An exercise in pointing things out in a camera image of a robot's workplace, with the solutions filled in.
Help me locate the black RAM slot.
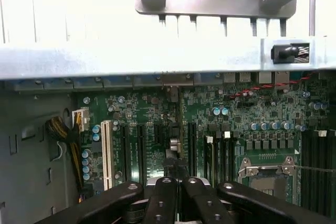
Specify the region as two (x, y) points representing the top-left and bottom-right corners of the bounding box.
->
(319, 129), (336, 209)
(301, 129), (320, 208)
(219, 131), (235, 183)

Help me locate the long black expansion slot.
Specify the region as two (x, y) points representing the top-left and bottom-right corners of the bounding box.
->
(135, 123), (148, 183)
(119, 123), (131, 183)
(186, 122), (198, 179)

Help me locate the short black expansion slot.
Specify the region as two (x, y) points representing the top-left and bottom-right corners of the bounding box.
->
(154, 123), (169, 143)

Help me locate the white expansion slot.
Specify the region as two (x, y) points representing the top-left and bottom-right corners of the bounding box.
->
(101, 120), (114, 191)

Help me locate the green motherboard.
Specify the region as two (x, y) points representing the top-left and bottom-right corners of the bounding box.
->
(76, 77), (336, 209)

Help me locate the thin metal locking lever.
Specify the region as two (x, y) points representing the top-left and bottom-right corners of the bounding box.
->
(290, 165), (336, 174)

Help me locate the white power connector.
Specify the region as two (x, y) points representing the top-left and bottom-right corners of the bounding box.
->
(70, 108), (90, 133)

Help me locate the open black PC case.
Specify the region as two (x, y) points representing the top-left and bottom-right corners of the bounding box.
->
(0, 36), (336, 224)

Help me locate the yellow black power wire bundle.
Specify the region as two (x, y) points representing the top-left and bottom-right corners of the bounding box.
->
(45, 115), (89, 192)

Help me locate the red twisted wire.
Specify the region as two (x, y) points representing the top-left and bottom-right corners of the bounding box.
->
(227, 75), (314, 100)

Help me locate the black chassis intrusion switch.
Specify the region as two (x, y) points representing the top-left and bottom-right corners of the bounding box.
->
(270, 44), (310, 65)

